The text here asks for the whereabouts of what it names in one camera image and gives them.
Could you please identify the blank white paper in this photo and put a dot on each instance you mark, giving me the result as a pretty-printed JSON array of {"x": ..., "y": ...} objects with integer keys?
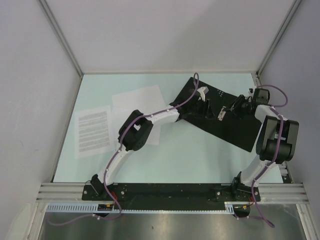
[
  {"x": 120, "y": 115},
  {"x": 147, "y": 100}
]

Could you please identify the light blue slotted cable duct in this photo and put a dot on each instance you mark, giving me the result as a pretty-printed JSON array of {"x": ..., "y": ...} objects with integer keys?
[{"x": 97, "y": 208}]

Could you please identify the blank white paper upper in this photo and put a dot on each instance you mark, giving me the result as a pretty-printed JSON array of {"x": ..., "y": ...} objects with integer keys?
[{"x": 147, "y": 100}]

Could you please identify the aluminium front frame rail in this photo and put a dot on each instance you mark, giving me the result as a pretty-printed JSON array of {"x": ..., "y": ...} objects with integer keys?
[{"x": 271, "y": 193}]

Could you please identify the printed text paper sheet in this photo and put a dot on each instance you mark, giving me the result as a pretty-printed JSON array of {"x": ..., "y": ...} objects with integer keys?
[{"x": 93, "y": 132}]

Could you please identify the aluminium right side rail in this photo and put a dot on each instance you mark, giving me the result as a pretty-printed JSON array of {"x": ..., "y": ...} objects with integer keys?
[{"x": 283, "y": 168}]

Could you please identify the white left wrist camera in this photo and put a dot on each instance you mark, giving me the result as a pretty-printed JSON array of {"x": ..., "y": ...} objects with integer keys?
[{"x": 201, "y": 92}]

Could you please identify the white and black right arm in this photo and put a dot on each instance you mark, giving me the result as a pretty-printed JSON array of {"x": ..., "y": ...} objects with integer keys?
[{"x": 276, "y": 142}]

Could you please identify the aluminium corner post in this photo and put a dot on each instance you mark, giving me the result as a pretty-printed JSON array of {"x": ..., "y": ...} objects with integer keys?
[
  {"x": 55, "y": 26},
  {"x": 279, "y": 35}
]

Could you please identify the aluminium left corner post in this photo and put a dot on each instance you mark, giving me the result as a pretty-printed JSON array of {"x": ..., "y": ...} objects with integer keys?
[{"x": 55, "y": 26}]

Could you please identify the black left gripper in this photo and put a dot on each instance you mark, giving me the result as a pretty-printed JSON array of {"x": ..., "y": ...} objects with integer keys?
[{"x": 206, "y": 113}]

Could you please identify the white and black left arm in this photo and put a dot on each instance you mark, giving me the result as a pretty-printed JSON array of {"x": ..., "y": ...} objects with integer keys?
[{"x": 135, "y": 131}]

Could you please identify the aluminium right corner post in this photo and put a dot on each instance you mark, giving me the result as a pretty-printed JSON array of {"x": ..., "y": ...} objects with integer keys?
[{"x": 279, "y": 35}]

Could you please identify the red and black file folder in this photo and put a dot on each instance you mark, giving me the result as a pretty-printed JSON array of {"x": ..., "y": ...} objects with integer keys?
[{"x": 241, "y": 133}]

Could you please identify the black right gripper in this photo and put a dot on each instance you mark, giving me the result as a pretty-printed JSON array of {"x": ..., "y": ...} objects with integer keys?
[{"x": 235, "y": 106}]

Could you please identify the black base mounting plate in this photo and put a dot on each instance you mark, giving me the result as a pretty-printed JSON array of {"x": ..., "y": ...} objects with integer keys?
[{"x": 171, "y": 196}]

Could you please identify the blank white paper lower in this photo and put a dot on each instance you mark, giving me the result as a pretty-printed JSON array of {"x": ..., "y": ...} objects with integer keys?
[{"x": 120, "y": 115}]

